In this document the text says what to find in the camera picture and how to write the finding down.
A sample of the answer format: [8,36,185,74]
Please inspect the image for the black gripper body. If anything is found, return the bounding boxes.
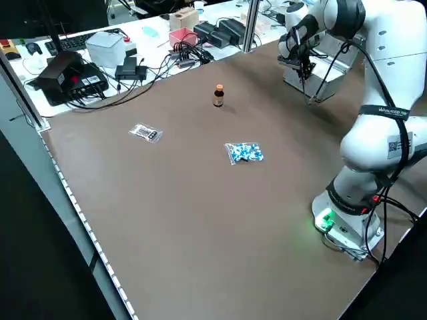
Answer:
[277,53,313,71]

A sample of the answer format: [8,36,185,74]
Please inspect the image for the silver aluminium medicine case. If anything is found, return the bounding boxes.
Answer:
[282,31,355,103]

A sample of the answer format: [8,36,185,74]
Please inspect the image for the pink open box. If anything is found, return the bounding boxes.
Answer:
[168,27,201,51]

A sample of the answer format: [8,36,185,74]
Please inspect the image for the white square box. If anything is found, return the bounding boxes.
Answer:
[85,31,126,69]

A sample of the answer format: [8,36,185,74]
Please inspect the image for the black power bricks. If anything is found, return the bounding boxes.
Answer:
[193,18,246,47]

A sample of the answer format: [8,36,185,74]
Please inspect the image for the brown bottle orange cap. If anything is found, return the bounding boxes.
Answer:
[212,84,225,108]

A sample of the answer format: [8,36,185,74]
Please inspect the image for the black usb hub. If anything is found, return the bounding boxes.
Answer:
[166,41,214,69]

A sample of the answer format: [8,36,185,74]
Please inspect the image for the wooden block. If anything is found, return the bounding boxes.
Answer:
[169,8,198,33]

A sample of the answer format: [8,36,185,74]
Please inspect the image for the black power adapter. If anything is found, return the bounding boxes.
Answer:
[115,56,148,83]

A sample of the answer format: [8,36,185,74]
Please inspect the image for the black keyboard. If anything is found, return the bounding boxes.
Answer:
[45,31,101,56]

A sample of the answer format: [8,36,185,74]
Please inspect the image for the black device with ports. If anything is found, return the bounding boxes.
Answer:
[25,51,109,107]

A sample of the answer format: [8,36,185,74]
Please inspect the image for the black monitor stand pole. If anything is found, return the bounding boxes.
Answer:
[45,0,63,51]

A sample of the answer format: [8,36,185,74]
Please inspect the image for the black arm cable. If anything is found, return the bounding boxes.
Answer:
[293,26,414,187]

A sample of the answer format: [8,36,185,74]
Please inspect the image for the aluminium frame post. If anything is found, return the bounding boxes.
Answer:
[242,0,260,53]

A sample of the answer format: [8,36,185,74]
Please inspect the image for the black cable bundle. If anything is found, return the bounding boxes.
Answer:
[66,56,157,111]

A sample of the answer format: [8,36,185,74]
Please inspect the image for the black base cables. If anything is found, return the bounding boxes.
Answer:
[363,195,421,267]

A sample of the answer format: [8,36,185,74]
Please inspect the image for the aluminium frame strut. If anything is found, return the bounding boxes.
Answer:
[0,49,47,133]

